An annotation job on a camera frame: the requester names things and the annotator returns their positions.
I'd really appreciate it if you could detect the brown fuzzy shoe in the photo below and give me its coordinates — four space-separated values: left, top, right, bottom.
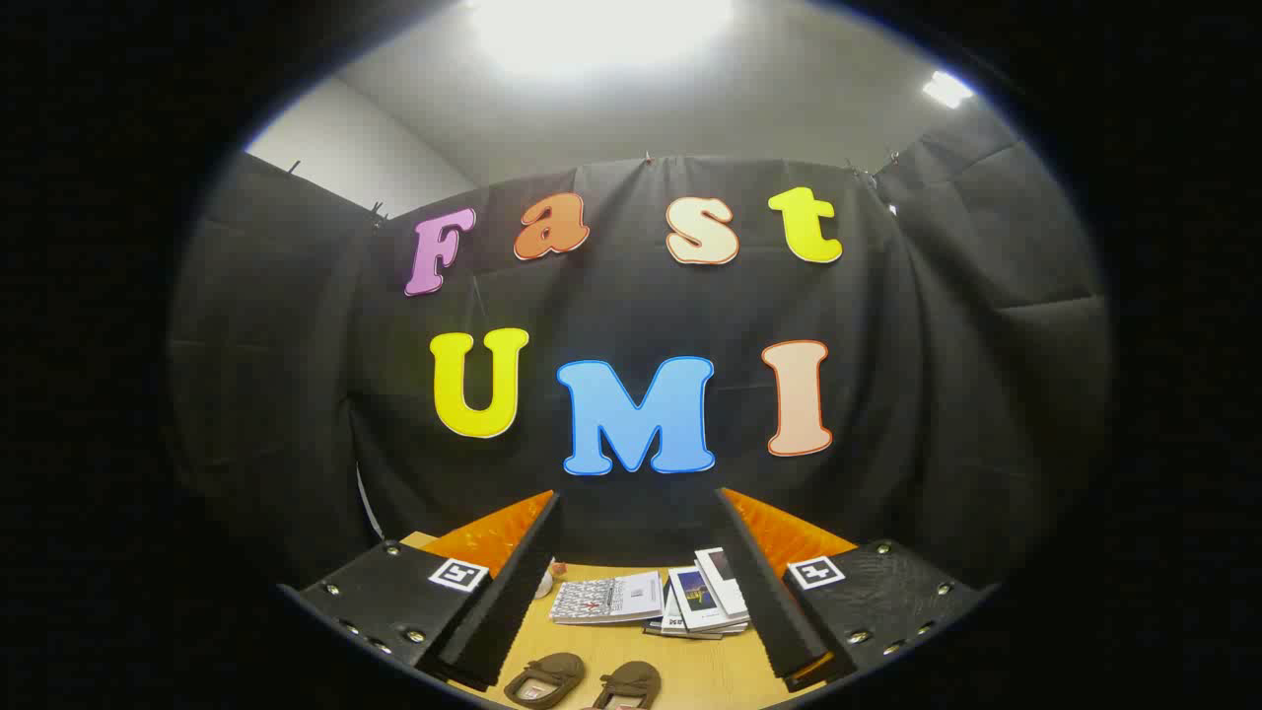
582 661 663 710
504 652 587 709

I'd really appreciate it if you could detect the white book with dark picture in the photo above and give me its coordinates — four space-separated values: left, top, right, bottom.
667 566 750 633

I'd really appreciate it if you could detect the large ceiling light panel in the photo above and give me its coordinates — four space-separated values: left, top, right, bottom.
468 0 736 75

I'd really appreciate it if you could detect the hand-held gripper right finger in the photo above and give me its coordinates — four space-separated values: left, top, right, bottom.
712 486 987 693

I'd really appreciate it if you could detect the small ceiling light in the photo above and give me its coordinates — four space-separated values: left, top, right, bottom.
922 69 975 109

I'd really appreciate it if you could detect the grey patterned book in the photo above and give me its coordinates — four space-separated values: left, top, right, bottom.
549 570 665 626

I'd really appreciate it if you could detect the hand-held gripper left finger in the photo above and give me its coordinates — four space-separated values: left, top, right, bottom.
279 490 563 691

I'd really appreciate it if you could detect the white book with black print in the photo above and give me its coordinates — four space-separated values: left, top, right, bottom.
659 592 726 638

